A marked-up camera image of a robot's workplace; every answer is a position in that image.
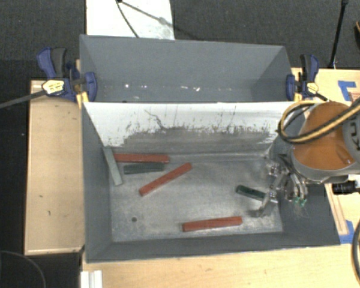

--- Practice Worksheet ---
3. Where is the grey flat block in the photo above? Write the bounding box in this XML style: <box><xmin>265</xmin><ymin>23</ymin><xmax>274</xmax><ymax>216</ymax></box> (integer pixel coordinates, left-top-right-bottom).
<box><xmin>103</xmin><ymin>147</ymin><xmax>124</xmax><ymax>187</ymax></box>

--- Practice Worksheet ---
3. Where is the black cylinder on white bracket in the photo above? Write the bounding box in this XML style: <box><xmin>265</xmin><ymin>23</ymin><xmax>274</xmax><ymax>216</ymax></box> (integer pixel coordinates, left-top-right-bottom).
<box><xmin>331</xmin><ymin>174</ymin><xmax>360</xmax><ymax>196</ymax></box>

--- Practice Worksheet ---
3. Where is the red-brown flat block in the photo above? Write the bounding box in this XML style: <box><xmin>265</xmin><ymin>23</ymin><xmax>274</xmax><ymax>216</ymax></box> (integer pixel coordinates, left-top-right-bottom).
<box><xmin>181</xmin><ymin>216</ymin><xmax>244</xmax><ymax>233</ymax></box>
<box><xmin>138</xmin><ymin>162</ymin><xmax>193</xmax><ymax>197</ymax></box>
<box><xmin>113</xmin><ymin>152</ymin><xmax>170</xmax><ymax>164</ymax></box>

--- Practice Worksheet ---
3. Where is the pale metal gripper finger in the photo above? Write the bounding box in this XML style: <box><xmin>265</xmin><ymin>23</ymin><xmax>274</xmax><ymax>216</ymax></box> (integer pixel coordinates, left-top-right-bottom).
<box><xmin>248</xmin><ymin>191</ymin><xmax>277</xmax><ymax>218</ymax></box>
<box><xmin>263</xmin><ymin>200</ymin><xmax>280</xmax><ymax>219</ymax></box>

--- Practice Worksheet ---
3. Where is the pale wood board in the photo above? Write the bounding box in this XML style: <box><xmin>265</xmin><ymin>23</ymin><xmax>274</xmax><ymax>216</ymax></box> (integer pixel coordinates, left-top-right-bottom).
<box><xmin>23</xmin><ymin>79</ymin><xmax>86</xmax><ymax>256</ymax></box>

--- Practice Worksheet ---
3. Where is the grey metal bin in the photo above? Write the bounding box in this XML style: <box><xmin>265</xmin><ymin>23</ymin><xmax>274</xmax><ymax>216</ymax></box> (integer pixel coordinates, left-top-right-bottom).
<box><xmin>79</xmin><ymin>34</ymin><xmax>341</xmax><ymax>263</ymax></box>

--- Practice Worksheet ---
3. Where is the dark green flat block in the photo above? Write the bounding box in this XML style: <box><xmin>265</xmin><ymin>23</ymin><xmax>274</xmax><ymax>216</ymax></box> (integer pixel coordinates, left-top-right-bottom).
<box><xmin>123</xmin><ymin>162</ymin><xmax>166</xmax><ymax>175</ymax></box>
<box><xmin>235</xmin><ymin>184</ymin><xmax>267</xmax><ymax>200</ymax></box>

